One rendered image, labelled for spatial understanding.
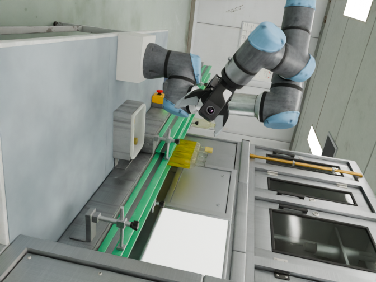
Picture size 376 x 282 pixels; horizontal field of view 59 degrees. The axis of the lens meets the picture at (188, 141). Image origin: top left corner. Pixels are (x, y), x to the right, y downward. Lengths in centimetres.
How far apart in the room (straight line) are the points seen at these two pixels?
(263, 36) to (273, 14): 665
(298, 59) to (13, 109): 68
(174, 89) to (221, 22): 617
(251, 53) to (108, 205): 81
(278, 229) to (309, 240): 14
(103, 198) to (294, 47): 89
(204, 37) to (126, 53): 621
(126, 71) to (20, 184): 66
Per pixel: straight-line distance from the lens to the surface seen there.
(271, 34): 79
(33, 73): 91
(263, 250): 157
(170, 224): 153
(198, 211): 162
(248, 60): 82
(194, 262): 138
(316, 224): 184
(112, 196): 137
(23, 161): 93
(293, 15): 92
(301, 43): 89
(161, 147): 175
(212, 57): 759
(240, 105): 125
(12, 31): 178
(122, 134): 146
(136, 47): 137
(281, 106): 121
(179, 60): 138
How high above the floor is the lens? 124
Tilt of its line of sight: 7 degrees down
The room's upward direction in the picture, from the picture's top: 100 degrees clockwise
